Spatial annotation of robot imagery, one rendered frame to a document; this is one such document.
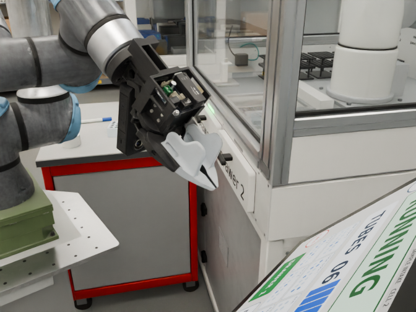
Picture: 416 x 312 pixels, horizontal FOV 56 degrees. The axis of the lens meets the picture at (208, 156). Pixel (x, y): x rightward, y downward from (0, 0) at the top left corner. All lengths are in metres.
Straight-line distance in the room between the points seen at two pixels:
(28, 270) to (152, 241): 0.79
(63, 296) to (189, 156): 0.76
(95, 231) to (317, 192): 0.55
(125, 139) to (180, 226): 1.10
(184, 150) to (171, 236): 1.20
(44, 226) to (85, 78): 0.46
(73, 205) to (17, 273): 0.27
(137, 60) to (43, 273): 0.58
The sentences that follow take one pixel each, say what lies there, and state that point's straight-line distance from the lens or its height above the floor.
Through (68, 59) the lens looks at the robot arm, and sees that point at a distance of 0.65.
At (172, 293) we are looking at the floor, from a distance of 1.93.
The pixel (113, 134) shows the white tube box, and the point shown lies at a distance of 1.58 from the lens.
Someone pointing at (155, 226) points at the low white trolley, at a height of 0.41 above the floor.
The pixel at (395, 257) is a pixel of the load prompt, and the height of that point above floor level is 1.17.
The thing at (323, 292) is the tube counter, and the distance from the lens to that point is 0.36.
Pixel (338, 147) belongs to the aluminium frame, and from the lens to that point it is 0.87.
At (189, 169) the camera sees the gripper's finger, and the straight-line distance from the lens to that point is 0.51.
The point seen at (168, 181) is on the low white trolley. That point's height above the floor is 0.61.
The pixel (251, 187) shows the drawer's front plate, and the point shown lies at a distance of 0.93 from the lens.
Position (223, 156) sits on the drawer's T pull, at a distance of 1.03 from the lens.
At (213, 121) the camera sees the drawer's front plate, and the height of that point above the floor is 0.93.
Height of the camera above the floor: 1.36
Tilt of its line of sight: 25 degrees down
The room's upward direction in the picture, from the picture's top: straight up
